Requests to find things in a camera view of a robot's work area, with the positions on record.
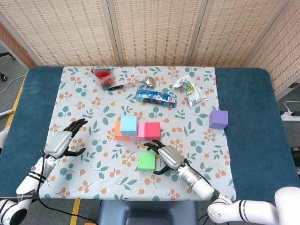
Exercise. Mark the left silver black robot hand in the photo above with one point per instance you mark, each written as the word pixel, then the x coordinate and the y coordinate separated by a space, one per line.
pixel 58 144

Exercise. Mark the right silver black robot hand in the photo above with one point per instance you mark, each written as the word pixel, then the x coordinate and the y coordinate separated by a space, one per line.
pixel 171 157

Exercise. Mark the green foam cube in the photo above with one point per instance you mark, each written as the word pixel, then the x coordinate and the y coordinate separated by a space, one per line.
pixel 146 161

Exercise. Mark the red foam cube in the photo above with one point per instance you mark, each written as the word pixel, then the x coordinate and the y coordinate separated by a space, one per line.
pixel 152 130

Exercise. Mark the pink foam cube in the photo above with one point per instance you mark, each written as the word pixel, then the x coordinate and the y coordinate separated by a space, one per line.
pixel 141 131

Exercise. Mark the light blue foam cube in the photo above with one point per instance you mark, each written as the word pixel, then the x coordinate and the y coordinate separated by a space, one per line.
pixel 128 125

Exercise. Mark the orange foam cube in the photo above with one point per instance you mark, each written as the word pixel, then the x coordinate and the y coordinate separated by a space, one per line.
pixel 117 134

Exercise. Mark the purple foam cube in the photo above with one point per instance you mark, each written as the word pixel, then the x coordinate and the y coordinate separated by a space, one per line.
pixel 218 119

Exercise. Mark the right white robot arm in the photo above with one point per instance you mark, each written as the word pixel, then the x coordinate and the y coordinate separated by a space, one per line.
pixel 257 208

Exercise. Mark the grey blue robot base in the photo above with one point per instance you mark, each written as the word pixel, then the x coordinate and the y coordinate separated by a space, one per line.
pixel 147 212

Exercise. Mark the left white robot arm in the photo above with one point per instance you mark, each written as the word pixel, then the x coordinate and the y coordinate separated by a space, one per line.
pixel 28 185

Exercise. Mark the floral print tablecloth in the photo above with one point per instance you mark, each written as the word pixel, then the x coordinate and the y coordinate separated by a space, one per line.
pixel 70 105

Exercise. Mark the teal table cover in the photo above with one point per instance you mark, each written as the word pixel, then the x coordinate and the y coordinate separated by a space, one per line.
pixel 35 105

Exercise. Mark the grey metal bar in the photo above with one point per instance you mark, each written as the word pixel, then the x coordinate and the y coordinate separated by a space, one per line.
pixel 5 113

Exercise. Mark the blue cookie box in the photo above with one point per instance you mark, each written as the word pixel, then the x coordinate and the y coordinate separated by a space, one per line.
pixel 155 97

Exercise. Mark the crumpled white green snack bag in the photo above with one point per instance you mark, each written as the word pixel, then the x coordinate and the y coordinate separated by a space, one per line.
pixel 192 92

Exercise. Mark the clear box with red contents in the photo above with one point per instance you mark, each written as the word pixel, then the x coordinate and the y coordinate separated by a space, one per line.
pixel 103 76

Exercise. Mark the black office chair base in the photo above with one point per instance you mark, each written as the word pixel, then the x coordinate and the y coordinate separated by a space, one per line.
pixel 2 77

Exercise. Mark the black box with label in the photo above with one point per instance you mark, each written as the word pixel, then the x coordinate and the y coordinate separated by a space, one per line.
pixel 295 149

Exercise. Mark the white power strip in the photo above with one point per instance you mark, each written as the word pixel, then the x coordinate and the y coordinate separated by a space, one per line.
pixel 290 116

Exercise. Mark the bamboo folding screen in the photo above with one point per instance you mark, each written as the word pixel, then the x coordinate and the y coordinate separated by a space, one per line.
pixel 152 30

